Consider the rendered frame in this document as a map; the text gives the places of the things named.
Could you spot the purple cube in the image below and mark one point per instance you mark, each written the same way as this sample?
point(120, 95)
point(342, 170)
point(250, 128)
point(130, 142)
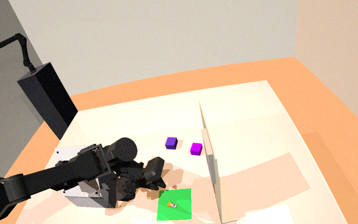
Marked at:
point(171, 143)

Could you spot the green flat square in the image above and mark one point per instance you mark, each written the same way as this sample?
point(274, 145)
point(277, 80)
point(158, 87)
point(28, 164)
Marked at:
point(180, 197)

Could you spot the magenta cube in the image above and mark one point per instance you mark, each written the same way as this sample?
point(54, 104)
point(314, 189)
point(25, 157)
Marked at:
point(196, 149)

